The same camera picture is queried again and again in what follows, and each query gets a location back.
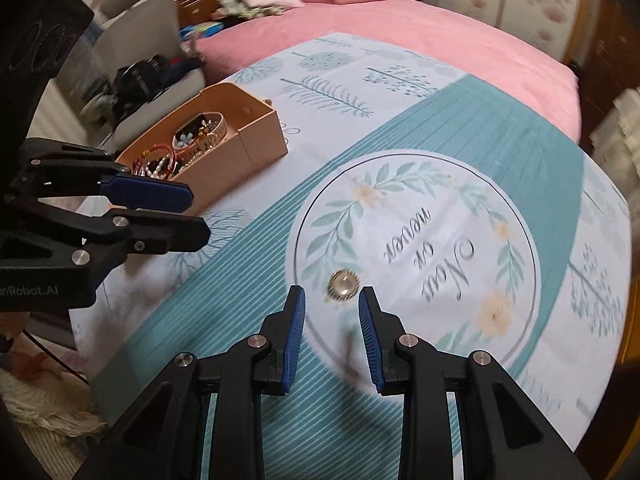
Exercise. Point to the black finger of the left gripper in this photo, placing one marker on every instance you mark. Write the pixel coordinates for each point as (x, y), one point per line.
(155, 233)

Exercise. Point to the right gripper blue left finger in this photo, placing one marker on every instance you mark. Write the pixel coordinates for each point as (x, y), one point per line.
(295, 314)

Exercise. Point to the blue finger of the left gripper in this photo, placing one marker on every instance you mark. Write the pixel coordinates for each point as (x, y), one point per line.
(144, 193)

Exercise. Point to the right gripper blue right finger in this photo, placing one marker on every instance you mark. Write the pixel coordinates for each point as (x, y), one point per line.
(380, 330)

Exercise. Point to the small flower earring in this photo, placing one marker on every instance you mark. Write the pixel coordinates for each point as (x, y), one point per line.
(184, 140)

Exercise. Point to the peach cardboard jewelry box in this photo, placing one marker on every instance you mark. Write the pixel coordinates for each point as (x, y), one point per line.
(203, 150)

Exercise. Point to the person left hand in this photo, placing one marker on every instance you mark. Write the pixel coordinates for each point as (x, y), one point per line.
(11, 325)

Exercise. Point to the black bag on chair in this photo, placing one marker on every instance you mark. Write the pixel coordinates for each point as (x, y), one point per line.
(143, 81)

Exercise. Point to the grey office chair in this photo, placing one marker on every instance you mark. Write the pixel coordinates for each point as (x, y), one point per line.
(135, 31)

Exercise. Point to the teal floral tablecloth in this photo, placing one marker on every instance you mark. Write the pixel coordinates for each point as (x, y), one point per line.
(475, 220)

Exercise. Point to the cream ruffled cover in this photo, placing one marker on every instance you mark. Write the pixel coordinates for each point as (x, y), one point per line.
(616, 140)

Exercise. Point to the pink bed blanket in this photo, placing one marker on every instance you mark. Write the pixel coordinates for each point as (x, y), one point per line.
(547, 86)

